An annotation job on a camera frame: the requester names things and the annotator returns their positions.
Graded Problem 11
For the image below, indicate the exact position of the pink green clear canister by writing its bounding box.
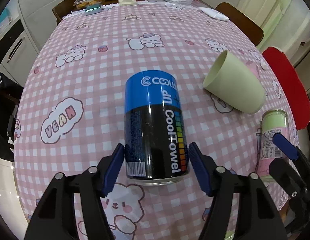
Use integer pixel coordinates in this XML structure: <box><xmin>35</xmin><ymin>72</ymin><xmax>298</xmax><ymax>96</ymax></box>
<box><xmin>255</xmin><ymin>109</ymin><xmax>289</xmax><ymax>183</ymax></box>

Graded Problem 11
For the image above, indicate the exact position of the blue black CoolTowel can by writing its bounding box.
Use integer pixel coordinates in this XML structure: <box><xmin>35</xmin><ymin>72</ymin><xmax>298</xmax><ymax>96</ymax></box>
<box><xmin>124</xmin><ymin>70</ymin><xmax>189</xmax><ymax>185</ymax></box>

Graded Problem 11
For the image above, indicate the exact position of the pale green cup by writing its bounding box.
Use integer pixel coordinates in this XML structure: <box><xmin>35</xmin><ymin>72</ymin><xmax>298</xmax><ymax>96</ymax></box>
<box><xmin>203</xmin><ymin>50</ymin><xmax>266</xmax><ymax>114</ymax></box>

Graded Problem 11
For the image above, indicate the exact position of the red chair near right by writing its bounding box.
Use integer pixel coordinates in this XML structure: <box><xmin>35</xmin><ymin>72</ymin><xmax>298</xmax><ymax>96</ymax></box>
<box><xmin>262</xmin><ymin>47</ymin><xmax>310</xmax><ymax>130</ymax></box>

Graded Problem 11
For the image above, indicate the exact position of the pink checkered tablecloth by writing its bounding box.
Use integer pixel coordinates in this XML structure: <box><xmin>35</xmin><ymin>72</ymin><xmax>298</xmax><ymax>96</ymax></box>
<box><xmin>15</xmin><ymin>3</ymin><xmax>290</xmax><ymax>217</ymax></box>

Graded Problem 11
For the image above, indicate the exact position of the brown wooden chair right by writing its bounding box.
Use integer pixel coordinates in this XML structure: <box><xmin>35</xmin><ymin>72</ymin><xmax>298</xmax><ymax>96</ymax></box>
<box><xmin>215</xmin><ymin>2</ymin><xmax>264</xmax><ymax>47</ymax></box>

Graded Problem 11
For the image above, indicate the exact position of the brown wooden chair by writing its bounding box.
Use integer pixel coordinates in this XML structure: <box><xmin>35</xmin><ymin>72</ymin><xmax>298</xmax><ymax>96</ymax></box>
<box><xmin>52</xmin><ymin>0</ymin><xmax>76</xmax><ymax>25</ymax></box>
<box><xmin>215</xmin><ymin>2</ymin><xmax>264</xmax><ymax>47</ymax></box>

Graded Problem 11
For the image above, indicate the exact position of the white folded cloth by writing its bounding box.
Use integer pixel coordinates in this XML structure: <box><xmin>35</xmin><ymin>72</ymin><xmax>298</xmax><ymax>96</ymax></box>
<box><xmin>199</xmin><ymin>7</ymin><xmax>229</xmax><ymax>22</ymax></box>

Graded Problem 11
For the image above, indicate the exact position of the brown wooden chair left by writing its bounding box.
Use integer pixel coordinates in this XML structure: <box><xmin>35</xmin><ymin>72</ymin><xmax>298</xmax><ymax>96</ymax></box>
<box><xmin>52</xmin><ymin>0</ymin><xmax>76</xmax><ymax>25</ymax></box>

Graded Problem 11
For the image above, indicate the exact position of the teal round appliance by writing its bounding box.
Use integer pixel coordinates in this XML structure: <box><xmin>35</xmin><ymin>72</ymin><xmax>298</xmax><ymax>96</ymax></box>
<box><xmin>0</xmin><ymin>9</ymin><xmax>13</xmax><ymax>33</ymax></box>

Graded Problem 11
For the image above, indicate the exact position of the teal small case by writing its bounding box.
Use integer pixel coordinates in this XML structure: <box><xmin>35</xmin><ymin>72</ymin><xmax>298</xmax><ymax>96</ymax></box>
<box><xmin>84</xmin><ymin>3</ymin><xmax>102</xmax><ymax>15</ymax></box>

